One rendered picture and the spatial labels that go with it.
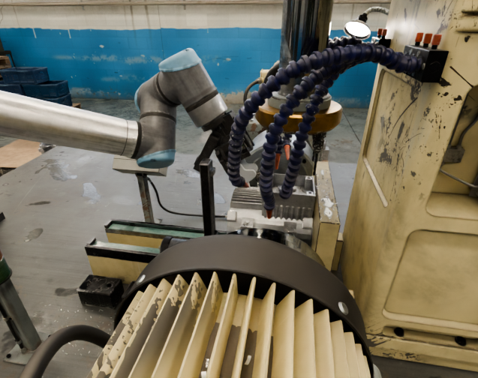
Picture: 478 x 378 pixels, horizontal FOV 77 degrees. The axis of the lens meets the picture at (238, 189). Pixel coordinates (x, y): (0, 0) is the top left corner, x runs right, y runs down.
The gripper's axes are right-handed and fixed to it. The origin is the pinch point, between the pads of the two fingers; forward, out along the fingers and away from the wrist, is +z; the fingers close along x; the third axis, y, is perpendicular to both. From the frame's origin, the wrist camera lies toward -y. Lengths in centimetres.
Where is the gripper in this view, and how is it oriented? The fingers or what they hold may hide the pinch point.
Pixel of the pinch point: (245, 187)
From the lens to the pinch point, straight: 82.4
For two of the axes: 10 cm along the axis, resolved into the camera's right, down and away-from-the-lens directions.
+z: 4.9, 8.0, 3.4
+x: 1.8, -4.8, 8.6
